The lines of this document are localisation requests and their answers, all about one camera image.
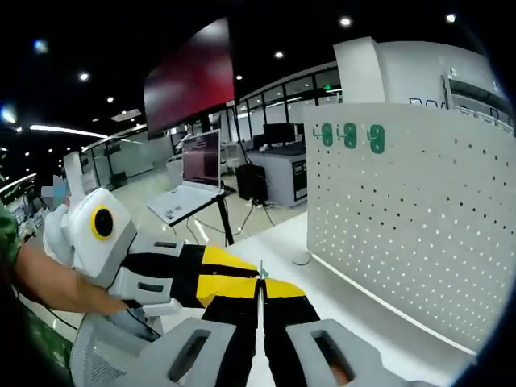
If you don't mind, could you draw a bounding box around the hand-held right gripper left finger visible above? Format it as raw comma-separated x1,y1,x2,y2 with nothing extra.
132,286,260,387

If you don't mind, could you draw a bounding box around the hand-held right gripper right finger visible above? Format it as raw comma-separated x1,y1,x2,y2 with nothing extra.
261,277,429,387

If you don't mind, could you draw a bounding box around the white perforated mounting plate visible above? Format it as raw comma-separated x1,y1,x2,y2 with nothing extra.
301,102,516,356

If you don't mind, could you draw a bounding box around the black laptop stand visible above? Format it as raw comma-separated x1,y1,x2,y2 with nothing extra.
172,192,235,248

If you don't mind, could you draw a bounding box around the white mesh office chair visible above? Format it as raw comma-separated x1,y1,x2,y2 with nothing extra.
69,310,164,387

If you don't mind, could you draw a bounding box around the black computer tower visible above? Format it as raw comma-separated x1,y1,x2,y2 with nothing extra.
235,164,270,206

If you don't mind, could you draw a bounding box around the open laptop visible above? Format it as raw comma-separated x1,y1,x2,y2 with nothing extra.
146,128,226,227

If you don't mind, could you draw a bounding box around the thin ceiling light strip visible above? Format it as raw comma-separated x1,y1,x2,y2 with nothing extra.
28,123,108,140

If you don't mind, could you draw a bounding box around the grey counter desk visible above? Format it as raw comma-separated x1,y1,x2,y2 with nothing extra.
244,143,310,210

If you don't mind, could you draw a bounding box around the black desktop monitor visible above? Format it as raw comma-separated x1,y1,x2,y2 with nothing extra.
262,123,298,147

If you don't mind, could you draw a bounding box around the large red display screen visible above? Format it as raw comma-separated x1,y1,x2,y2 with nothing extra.
143,16,236,141

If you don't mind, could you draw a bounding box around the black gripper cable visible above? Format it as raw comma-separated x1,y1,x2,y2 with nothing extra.
125,306,163,339

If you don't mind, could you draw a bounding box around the black floor cable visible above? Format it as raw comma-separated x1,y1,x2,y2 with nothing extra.
189,197,279,237

